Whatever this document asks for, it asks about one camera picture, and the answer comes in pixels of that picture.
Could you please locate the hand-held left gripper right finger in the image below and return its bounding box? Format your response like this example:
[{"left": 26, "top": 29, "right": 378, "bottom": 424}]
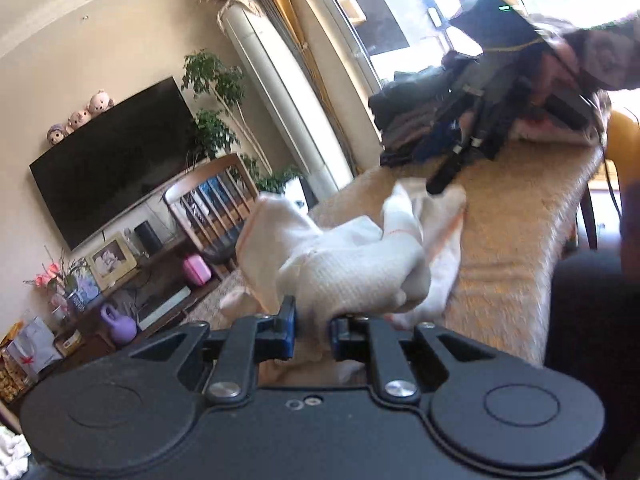
[{"left": 329, "top": 314, "right": 502, "bottom": 405}]

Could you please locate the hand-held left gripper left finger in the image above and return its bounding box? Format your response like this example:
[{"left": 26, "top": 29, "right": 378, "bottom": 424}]
[{"left": 129, "top": 295, "right": 299, "bottom": 405}]

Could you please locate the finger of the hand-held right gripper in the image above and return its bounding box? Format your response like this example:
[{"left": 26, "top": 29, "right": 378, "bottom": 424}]
[
  {"left": 426, "top": 136, "right": 476, "bottom": 196},
  {"left": 413, "top": 91, "right": 473, "bottom": 163}
]

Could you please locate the white knit garment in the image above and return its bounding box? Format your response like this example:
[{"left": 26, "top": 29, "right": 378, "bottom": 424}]
[{"left": 220, "top": 182, "right": 469, "bottom": 386}]

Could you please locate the person's right forearm patterned sleeve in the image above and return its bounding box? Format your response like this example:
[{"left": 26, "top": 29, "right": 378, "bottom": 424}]
[{"left": 530, "top": 8, "right": 640, "bottom": 94}]

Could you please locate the stack of dark folded clothes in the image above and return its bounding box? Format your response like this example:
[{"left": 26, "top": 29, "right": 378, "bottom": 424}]
[{"left": 368, "top": 64, "right": 482, "bottom": 168}]

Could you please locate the person's right hand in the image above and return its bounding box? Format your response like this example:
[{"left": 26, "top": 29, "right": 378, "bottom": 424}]
[{"left": 525, "top": 35, "right": 601, "bottom": 109}]

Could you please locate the pink and white folded cloth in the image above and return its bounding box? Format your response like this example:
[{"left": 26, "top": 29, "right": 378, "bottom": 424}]
[{"left": 509, "top": 110, "right": 603, "bottom": 149}]

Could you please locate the beige fuzzy blanket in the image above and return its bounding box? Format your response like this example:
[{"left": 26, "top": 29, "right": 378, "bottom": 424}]
[{"left": 309, "top": 132, "right": 607, "bottom": 367}]

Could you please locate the pink small case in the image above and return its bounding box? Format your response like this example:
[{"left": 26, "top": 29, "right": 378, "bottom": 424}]
[{"left": 182, "top": 254, "right": 213, "bottom": 289}]

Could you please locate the yellow chair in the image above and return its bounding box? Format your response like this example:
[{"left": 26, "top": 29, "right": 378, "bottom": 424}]
[{"left": 598, "top": 108, "right": 640, "bottom": 196}]

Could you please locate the wooden slatted chair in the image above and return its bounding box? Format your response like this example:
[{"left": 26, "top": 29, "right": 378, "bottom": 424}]
[{"left": 162, "top": 154, "right": 261, "bottom": 281}]

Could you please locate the dark wooden television cabinet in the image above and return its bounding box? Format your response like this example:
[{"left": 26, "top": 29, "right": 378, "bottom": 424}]
[{"left": 50, "top": 234, "right": 236, "bottom": 361}]

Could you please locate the white standing air conditioner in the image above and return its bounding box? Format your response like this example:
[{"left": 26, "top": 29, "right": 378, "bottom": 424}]
[{"left": 217, "top": 0, "right": 355, "bottom": 192}]

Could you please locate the black cylinder speaker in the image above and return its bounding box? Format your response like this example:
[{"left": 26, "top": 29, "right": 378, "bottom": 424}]
[{"left": 134, "top": 220, "right": 165, "bottom": 258}]

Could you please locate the purple kettlebell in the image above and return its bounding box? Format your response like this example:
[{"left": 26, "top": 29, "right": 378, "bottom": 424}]
[{"left": 100, "top": 304, "right": 139, "bottom": 346}]

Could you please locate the yellow curtain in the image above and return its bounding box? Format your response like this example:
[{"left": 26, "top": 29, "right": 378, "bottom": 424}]
[{"left": 250, "top": 0, "right": 341, "bottom": 126}]

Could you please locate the green potted tree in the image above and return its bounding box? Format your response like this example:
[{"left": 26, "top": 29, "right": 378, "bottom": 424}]
[{"left": 181, "top": 49, "right": 304, "bottom": 196}]

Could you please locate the pink artificial flower bouquet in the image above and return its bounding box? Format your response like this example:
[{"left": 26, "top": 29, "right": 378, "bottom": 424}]
[{"left": 23, "top": 246, "right": 87, "bottom": 321}]

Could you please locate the black flat television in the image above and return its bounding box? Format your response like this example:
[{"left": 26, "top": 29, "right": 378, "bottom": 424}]
[{"left": 29, "top": 76, "right": 210, "bottom": 253}]

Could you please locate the white gift bag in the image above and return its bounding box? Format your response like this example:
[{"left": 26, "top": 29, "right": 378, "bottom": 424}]
[{"left": 5, "top": 316, "right": 64, "bottom": 379}]

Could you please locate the white crumpled cloth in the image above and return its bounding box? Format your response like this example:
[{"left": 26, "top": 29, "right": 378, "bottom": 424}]
[{"left": 0, "top": 427, "right": 33, "bottom": 469}]

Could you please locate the yellow photo frame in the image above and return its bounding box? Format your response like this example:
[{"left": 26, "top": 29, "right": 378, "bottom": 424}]
[{"left": 86, "top": 234, "right": 139, "bottom": 290}]

